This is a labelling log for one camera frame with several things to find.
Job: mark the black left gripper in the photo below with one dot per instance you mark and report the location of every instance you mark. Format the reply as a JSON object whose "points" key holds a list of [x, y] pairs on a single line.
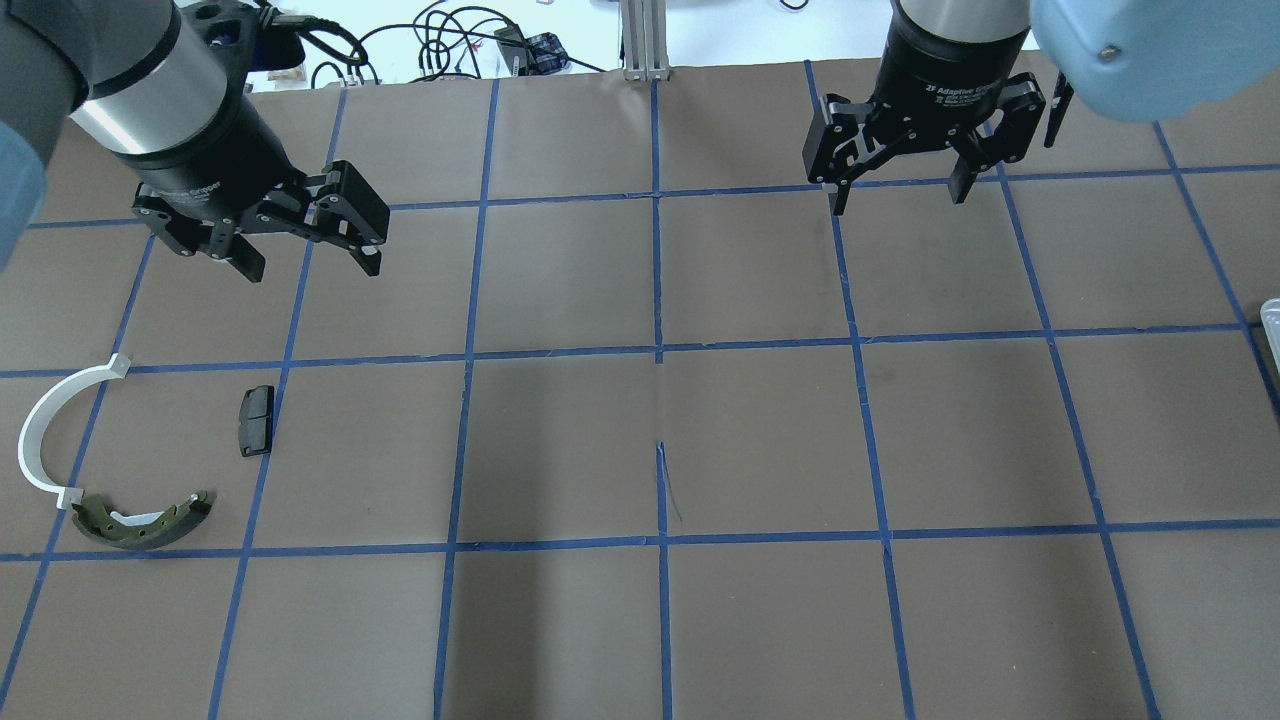
{"points": [[205, 150]]}

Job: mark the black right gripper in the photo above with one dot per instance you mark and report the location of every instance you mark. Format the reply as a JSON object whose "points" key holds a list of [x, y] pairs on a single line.
{"points": [[950, 65]]}

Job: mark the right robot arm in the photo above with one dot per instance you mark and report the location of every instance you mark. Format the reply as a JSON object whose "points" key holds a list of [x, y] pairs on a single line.
{"points": [[1133, 61]]}

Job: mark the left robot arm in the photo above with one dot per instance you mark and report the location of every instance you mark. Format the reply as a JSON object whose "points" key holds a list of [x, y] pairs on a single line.
{"points": [[161, 88]]}

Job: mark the black brake pad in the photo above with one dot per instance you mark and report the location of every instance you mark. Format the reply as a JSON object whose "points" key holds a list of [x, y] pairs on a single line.
{"points": [[255, 430]]}

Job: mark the white curved plastic part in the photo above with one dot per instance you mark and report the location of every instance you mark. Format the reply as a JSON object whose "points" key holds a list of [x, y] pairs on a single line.
{"points": [[30, 444]]}

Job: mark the olive green brake shoe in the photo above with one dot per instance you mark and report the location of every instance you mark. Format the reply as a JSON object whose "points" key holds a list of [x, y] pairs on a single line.
{"points": [[96, 520]]}

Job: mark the aluminium frame post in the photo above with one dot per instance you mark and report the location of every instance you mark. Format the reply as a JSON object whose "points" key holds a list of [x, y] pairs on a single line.
{"points": [[644, 52]]}

